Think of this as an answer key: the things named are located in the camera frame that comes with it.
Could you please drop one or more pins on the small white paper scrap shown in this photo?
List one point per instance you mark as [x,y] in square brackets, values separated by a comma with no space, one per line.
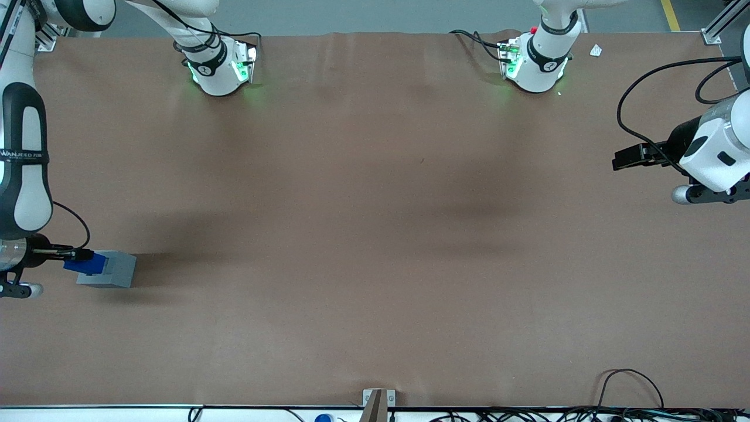
[596,50]

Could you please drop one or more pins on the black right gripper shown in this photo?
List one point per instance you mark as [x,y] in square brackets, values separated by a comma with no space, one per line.
[36,258]

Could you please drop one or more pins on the aluminium frame profile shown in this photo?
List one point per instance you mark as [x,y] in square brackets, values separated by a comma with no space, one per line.
[47,42]
[712,36]

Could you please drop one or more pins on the brown camera post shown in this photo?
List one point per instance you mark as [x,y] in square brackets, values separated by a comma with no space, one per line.
[375,410]

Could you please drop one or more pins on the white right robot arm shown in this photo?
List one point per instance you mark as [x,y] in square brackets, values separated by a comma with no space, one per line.
[29,205]

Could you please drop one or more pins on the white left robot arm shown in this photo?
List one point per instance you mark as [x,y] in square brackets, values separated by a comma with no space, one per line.
[542,67]

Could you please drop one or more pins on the blue plastic insert part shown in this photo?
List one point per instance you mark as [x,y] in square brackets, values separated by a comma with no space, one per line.
[88,267]

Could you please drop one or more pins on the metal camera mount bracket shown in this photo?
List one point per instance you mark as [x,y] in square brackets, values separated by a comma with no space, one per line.
[391,398]

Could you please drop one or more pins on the brown table cover sheet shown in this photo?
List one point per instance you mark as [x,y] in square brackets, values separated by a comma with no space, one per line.
[375,264]

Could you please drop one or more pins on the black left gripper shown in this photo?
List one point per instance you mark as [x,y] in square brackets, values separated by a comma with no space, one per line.
[678,139]

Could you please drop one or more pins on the gray square base block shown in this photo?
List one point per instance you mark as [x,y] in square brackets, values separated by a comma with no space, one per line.
[120,272]

